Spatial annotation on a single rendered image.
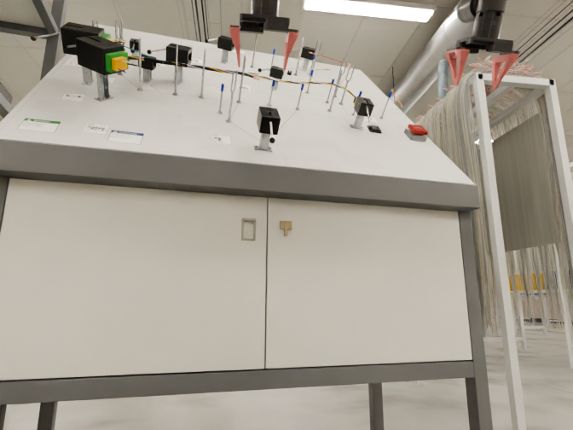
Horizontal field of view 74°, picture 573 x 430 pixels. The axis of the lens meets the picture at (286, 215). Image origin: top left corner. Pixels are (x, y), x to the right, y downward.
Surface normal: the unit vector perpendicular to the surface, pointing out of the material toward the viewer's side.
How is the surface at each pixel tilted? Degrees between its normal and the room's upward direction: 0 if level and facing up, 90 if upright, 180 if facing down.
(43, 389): 90
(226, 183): 90
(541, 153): 90
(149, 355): 90
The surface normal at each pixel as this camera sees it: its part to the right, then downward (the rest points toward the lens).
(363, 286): 0.26, -0.21
